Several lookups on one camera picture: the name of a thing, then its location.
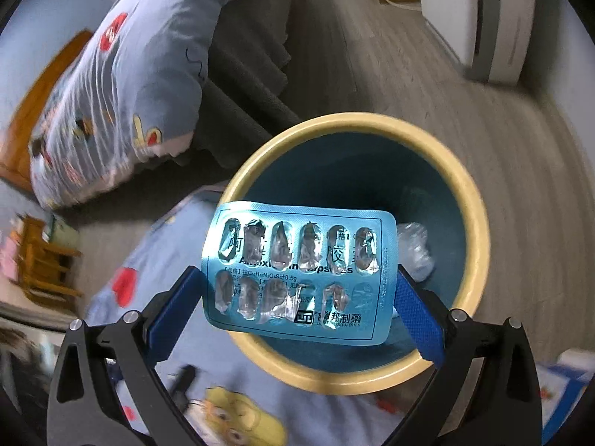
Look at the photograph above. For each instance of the blue blister pack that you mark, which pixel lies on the blue blister pack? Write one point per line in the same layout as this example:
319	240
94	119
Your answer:
297	288

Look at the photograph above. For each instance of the wooden stool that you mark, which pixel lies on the wooden stool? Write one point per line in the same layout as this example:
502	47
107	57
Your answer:
42	260

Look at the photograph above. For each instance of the yellow rimmed blue trash bin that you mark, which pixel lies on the yellow rimmed blue trash bin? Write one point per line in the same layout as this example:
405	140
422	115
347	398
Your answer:
353	172

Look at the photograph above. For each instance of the illustrated book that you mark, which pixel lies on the illustrated book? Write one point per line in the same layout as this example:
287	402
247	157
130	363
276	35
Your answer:
558	390

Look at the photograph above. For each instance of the blue cartoon printed sheet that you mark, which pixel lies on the blue cartoon printed sheet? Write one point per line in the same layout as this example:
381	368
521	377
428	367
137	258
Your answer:
186	241

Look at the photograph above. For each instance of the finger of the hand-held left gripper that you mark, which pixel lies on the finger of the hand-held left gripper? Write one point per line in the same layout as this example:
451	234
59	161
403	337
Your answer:
183	383

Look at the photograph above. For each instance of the wooden bed headboard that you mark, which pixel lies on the wooden bed headboard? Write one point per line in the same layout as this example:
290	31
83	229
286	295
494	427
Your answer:
42	102

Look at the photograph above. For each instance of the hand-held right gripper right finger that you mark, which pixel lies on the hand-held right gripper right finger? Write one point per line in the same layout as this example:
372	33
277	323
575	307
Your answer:
418	320

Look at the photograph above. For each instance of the pink box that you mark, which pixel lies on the pink box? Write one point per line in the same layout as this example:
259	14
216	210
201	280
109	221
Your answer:
8	255

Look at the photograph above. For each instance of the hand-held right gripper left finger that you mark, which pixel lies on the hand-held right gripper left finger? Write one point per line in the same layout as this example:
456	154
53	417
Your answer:
176	297

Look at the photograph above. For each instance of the white and green container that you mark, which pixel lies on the white and green container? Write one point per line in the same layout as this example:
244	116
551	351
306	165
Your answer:
60	234

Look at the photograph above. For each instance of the clear plastic wrap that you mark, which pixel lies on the clear plastic wrap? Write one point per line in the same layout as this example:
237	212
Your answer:
413	246

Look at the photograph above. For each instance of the white appliance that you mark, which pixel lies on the white appliance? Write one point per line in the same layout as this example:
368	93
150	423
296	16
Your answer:
465	9

